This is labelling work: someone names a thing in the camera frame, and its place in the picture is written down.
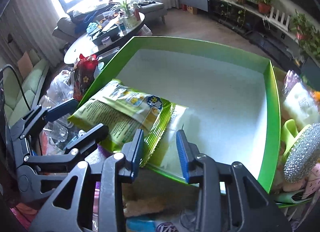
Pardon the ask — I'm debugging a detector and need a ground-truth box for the pink white tissue pack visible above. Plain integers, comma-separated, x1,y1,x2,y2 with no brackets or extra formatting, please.
146,105,194,176

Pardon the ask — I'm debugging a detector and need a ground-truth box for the green snack bag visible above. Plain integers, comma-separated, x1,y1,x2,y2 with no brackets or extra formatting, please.
68,79,176,167

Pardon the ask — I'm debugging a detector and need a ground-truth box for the blue white tissue pack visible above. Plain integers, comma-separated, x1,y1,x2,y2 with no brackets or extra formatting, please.
126,216,178,232

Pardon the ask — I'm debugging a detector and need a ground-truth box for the red gift bag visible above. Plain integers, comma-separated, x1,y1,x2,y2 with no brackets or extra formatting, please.
73,54,98,102

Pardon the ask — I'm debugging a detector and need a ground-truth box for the empty green tray box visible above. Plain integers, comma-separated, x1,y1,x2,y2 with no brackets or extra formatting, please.
82,36,280,191

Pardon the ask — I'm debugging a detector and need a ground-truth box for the dark oval coffee table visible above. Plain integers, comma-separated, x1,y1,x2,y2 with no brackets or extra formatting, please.
63,12,145,64

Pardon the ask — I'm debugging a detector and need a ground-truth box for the silver scrub ball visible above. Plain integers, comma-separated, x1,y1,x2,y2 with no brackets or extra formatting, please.
281,119,319,183

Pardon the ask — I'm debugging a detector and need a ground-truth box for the filled green tray box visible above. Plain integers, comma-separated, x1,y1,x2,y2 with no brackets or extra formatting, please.
271,68,319,208

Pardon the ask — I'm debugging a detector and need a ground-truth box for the tv console cabinet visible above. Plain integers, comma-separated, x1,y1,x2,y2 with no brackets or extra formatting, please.
180,0,319,74

